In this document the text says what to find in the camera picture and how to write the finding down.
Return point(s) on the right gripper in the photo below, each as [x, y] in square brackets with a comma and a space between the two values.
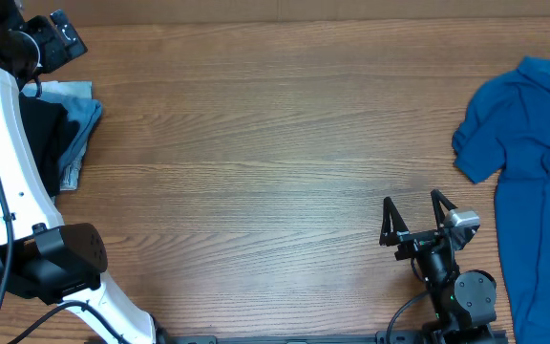
[420, 237]

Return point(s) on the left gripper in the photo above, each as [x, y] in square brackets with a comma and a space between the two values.
[44, 32]

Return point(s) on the black t-shirt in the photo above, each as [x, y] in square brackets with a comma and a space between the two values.
[51, 134]

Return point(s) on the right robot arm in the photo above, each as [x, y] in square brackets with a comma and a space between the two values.
[464, 303]

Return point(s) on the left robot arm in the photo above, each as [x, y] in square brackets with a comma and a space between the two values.
[64, 266]

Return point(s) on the cardboard board at back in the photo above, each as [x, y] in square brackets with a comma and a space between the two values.
[89, 13]

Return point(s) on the folded light blue shirt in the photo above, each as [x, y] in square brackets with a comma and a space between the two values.
[84, 119]

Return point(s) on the blue polo shirt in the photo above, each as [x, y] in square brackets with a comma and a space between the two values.
[507, 131]

